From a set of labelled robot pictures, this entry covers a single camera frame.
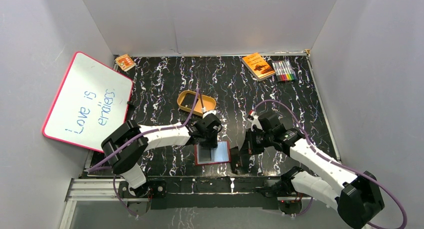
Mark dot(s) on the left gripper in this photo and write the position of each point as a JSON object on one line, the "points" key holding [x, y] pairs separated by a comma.
{"points": [[210, 140]]}

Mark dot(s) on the coloured marker pen pack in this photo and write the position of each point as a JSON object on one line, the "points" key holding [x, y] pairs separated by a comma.
{"points": [[284, 71]]}

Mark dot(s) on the tan oval tray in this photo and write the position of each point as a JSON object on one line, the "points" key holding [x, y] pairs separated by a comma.
{"points": [[204, 101]]}

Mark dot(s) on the small orange card box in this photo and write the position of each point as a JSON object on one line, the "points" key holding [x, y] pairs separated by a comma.
{"points": [[125, 62]]}

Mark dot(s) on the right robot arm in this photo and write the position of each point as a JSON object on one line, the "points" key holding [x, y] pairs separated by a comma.
{"points": [[355, 197]]}

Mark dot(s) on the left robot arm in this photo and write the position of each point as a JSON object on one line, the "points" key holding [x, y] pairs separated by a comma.
{"points": [[125, 146]]}

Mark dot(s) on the orange book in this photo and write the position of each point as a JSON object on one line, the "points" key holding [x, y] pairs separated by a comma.
{"points": [[258, 66]]}

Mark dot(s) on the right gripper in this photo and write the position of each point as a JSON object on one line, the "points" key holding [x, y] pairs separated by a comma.
{"points": [[248, 147]]}

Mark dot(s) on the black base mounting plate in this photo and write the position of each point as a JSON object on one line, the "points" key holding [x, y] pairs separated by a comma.
{"points": [[169, 192]]}

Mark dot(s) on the pink framed whiteboard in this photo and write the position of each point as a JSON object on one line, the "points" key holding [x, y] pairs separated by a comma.
{"points": [[91, 103]]}

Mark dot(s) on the red card holder wallet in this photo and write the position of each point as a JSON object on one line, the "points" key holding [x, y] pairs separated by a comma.
{"points": [[219, 154]]}

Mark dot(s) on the black cards stack in tray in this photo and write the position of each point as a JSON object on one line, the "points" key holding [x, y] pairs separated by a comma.
{"points": [[189, 100]]}

